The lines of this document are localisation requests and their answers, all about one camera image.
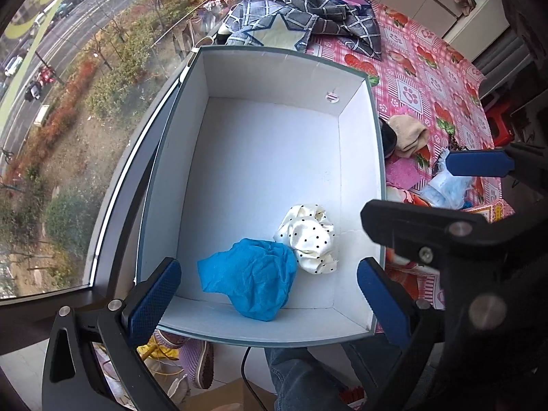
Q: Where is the white open storage box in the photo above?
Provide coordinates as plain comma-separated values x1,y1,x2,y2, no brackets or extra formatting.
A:
137,46,386,347

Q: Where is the pink strawberry tablecloth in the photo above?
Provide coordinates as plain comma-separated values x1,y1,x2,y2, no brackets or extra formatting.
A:
306,0,515,335

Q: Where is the pink sponge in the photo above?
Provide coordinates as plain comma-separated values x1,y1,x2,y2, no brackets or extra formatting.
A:
385,158,427,190

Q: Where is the white polka dot cloth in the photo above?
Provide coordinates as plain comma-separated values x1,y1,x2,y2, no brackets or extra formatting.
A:
273,204,338,275

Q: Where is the purple slipper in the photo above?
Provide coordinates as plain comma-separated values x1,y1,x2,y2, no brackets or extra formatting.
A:
152,329,214,390

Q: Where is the blue jeans leg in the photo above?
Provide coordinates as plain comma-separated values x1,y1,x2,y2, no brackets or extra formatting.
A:
265,334,402,410

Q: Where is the black cable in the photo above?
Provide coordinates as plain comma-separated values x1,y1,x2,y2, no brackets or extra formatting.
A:
239,345,275,411

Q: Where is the red plastic stool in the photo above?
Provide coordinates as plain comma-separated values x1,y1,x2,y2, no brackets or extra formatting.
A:
486,101,514,148

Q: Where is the pink printed card box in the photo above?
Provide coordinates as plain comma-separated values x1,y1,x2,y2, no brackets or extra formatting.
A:
461,199,514,223

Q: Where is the beige sock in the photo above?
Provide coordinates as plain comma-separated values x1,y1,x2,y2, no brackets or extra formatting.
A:
388,114,429,158

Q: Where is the grey plaid star blanket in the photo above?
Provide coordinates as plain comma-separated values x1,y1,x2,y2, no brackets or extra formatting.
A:
217,0,382,60

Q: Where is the blue cloth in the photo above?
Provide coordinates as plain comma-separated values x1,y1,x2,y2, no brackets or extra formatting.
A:
197,238,298,322

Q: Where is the light blue fluffy sock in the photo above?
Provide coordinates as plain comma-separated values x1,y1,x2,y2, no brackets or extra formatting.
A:
418,168,473,210

